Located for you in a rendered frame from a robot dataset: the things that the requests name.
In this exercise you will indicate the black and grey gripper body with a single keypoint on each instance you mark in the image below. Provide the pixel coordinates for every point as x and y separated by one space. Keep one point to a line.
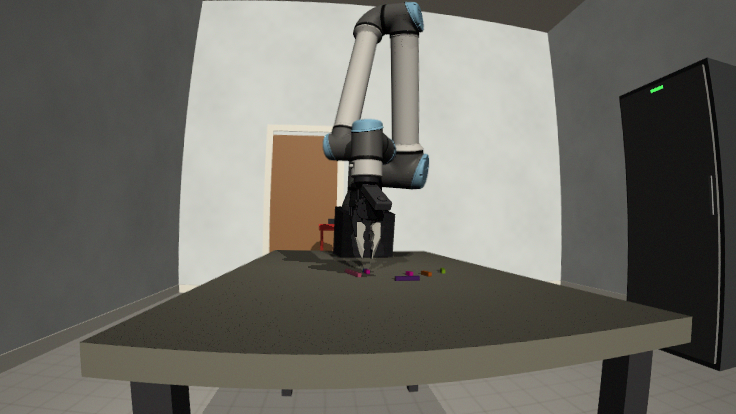
364 209

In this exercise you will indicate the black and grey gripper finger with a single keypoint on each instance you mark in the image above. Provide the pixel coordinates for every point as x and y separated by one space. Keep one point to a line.
374 236
358 228

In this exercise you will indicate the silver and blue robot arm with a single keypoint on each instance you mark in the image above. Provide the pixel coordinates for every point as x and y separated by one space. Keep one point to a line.
369 146

